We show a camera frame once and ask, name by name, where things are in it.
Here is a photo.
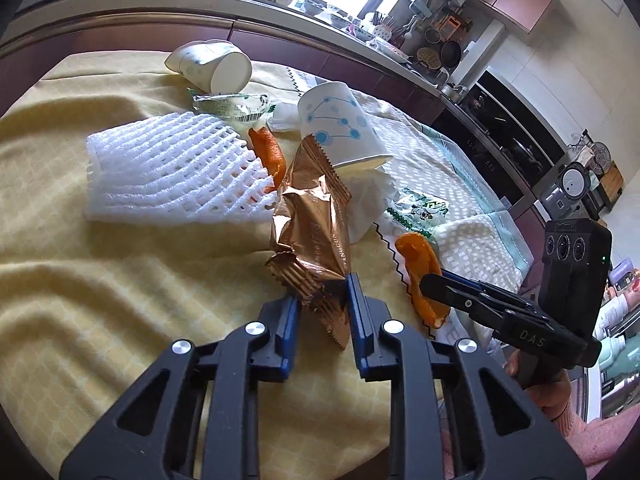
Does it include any green clear plastic wrapper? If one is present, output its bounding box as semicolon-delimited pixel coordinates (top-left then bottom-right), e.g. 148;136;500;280
188;88;276;127

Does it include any blue dotted paper cup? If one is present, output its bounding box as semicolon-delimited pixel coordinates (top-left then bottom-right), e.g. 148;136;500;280
297;81;393;169

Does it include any black camera box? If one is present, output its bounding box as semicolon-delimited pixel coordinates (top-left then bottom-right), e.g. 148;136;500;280
538;218;612;339

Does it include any white foam fruit net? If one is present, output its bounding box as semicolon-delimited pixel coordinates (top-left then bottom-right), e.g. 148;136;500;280
86;112;278;226

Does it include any yellow patterned tablecloth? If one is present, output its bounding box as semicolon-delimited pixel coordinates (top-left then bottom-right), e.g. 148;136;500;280
1;51;533;479

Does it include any grey rice cooker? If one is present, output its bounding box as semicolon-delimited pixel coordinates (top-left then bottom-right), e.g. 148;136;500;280
540;162;591;220

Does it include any right hand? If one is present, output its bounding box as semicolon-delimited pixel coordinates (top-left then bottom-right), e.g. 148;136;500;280
525;368;572;420

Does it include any crumpled white tissue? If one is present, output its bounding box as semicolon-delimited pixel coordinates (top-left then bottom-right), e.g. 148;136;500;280
341;169;397;245

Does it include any small orange peel piece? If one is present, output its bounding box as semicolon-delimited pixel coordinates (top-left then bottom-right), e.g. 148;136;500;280
248;127;286;191

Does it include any pink sleeve right forearm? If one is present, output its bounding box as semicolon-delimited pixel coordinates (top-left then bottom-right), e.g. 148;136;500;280
552;404;639;479

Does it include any copper foil snack wrapper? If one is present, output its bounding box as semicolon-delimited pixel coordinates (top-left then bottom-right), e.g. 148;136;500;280
267;136;352;349

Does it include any lying white paper cup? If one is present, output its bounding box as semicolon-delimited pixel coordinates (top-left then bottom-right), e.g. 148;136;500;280
165;39;253;94

